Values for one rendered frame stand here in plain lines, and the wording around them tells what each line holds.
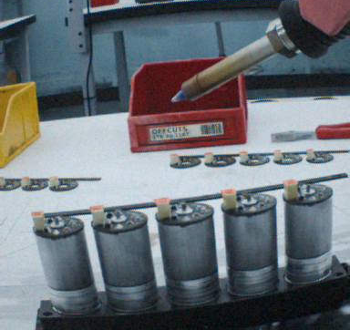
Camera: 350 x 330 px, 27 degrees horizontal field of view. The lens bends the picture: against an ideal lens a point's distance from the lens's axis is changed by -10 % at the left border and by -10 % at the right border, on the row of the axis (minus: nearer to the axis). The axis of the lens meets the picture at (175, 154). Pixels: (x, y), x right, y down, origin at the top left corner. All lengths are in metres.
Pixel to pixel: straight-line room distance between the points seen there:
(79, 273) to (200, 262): 0.05
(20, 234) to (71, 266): 0.19
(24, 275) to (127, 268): 0.13
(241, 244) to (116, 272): 0.06
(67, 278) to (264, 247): 0.09
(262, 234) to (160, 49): 4.54
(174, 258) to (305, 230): 0.06
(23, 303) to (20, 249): 0.09
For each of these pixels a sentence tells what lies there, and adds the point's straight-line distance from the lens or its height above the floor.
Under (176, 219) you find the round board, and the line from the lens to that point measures 0.33.
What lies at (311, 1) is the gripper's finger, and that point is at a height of 0.91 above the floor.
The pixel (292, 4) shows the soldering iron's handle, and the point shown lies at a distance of 0.27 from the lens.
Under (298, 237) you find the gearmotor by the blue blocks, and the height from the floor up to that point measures 0.80.
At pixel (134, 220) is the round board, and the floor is 0.81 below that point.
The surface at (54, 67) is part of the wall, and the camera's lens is 5.03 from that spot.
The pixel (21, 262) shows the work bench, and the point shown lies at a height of 0.75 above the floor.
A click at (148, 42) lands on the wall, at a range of 4.87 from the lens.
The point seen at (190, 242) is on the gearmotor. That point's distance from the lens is 0.33.
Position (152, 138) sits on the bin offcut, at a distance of 0.69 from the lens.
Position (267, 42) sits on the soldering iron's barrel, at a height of 0.89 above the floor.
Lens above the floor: 0.92
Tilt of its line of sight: 15 degrees down
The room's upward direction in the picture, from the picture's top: 7 degrees counter-clockwise
